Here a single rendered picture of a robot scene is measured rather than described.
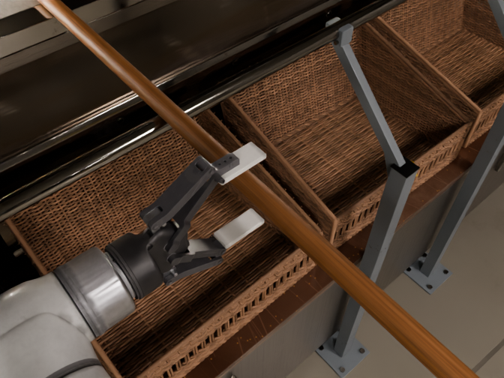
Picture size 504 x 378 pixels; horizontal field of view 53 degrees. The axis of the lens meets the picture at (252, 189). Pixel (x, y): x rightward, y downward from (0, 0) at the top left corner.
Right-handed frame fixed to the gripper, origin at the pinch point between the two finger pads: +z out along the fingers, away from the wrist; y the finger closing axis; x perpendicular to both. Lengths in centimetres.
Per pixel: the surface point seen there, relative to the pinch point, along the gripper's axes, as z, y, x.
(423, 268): 86, 116, -1
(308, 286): 23, 61, -5
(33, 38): -6, 4, -57
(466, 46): 138, 60, -39
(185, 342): -11.5, 46.1, -7.2
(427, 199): 68, 61, -4
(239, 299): 2.9, 46.2, -7.5
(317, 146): 59, 60, -38
